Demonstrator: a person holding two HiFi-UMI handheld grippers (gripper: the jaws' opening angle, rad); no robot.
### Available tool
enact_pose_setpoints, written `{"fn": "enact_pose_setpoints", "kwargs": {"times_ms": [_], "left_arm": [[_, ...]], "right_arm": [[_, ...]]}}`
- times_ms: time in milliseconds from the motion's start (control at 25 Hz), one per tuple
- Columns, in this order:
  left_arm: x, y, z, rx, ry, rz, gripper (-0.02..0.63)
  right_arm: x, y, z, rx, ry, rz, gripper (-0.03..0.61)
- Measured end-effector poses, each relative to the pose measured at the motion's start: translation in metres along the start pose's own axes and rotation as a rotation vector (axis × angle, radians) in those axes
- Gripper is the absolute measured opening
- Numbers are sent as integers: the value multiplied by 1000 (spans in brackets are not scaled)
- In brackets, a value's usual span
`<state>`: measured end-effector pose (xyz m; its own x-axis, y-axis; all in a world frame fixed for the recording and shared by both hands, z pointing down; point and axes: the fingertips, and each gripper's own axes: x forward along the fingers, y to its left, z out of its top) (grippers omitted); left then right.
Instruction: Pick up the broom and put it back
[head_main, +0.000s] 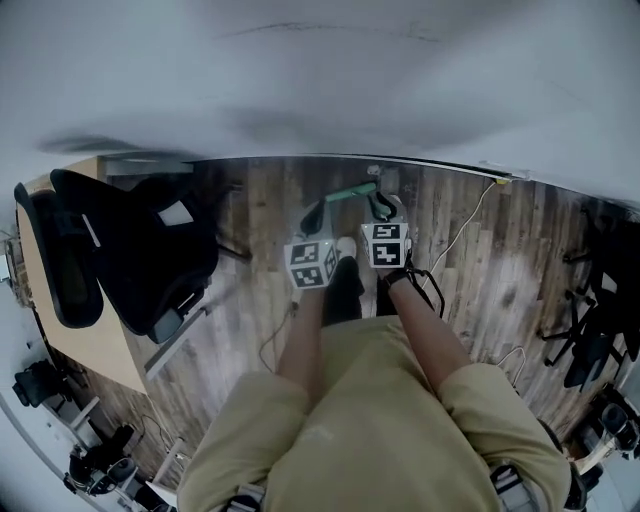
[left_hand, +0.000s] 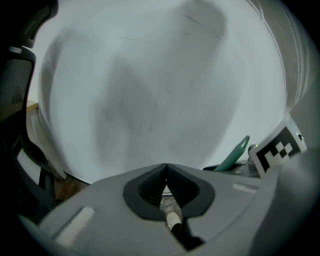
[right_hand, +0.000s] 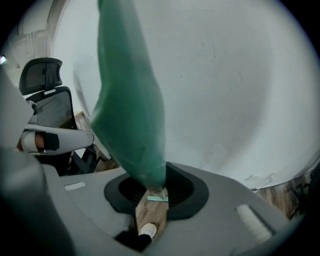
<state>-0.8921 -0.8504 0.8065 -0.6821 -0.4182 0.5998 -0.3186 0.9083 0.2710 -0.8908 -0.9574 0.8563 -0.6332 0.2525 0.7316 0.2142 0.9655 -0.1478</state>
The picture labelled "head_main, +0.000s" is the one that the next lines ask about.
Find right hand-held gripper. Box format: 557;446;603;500
359;191;413;271

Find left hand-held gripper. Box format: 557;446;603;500
283;198;343;291

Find green handled tool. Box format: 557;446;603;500
323;182;398;221

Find person's right forearm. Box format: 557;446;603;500
385;278;472;401

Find person's left forearm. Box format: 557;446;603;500
276;285;330;409

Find black wrist watch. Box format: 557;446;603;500
382;267;416;289

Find person's black trousers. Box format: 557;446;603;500
323;255;401;329

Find black headrest office chair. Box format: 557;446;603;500
13;168;251;347

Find person's beige shirt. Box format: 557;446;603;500
177;317;571;512

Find light wooden table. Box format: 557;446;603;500
14;155;209;399

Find small clear table object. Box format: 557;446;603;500
0;233;27;307

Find black floor equipment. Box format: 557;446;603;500
63;423;145;497
12;358;66;407

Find black wheeled equipment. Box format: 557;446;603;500
597;402;640;451

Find yellow white cable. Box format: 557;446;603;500
429;177;511;274

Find white wall trunking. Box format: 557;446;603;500
477;158;531;182

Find chest harness strap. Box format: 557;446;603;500
489;464;531;512
232;482;266;512

